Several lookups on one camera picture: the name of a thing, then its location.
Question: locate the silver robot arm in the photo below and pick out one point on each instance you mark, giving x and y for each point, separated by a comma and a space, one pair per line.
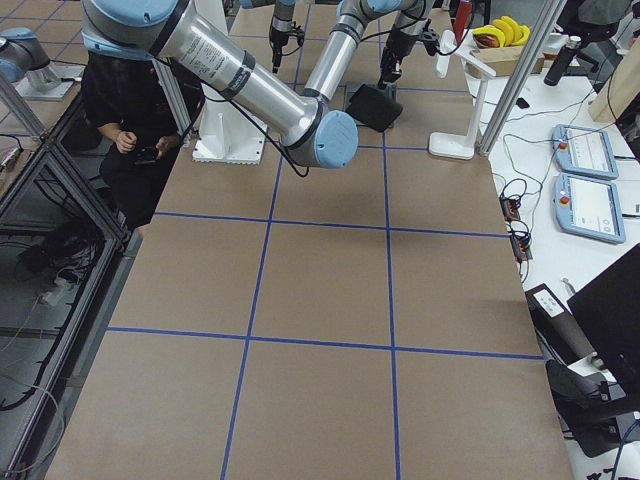
311, 134
283, 9

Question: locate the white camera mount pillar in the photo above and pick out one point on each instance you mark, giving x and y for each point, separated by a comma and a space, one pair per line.
225, 135

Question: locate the seated person in black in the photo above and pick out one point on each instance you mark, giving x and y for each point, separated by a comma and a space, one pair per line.
125, 102

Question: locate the black mouse pad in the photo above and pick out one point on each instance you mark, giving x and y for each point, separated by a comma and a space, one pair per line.
376, 107

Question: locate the orange circuit board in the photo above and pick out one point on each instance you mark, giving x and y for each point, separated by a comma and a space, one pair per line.
518, 231

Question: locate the aluminium frame post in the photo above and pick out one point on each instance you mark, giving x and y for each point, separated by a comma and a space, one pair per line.
544, 24

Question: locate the lower blue teach pendant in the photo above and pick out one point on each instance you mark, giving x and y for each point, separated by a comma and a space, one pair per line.
588, 207

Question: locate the blue teach pendant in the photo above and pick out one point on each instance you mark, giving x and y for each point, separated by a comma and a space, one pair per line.
588, 207
584, 151

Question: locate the yellow bananas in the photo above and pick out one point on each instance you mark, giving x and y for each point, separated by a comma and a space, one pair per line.
501, 32

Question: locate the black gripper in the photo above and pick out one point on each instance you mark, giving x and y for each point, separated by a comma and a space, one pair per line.
395, 46
278, 31

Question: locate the black monitor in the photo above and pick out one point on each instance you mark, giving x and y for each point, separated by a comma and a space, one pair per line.
607, 311

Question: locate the black water bottle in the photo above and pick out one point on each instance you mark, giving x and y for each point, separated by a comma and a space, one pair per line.
562, 61

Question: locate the upper blue teach pendant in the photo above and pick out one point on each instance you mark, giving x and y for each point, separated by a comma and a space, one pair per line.
584, 151

